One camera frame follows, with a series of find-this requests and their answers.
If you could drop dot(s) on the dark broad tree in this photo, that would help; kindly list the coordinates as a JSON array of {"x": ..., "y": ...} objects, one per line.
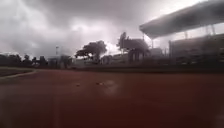
[{"x": 91, "y": 50}]

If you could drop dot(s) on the red running track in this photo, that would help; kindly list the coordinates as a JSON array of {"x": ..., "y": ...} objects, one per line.
[{"x": 110, "y": 103}]

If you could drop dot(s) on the low building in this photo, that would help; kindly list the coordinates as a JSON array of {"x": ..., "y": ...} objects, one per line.
[{"x": 60, "y": 62}]

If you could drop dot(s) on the roofed grandstand building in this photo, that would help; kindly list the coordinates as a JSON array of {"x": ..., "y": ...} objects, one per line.
[{"x": 193, "y": 40}]

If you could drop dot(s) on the pale kerb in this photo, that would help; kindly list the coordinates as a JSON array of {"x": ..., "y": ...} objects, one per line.
[{"x": 23, "y": 74}]

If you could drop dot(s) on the row of trees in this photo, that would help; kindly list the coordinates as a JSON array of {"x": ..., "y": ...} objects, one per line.
[{"x": 20, "y": 60}]

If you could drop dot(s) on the grass field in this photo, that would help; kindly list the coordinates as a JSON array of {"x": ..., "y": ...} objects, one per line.
[{"x": 10, "y": 71}]

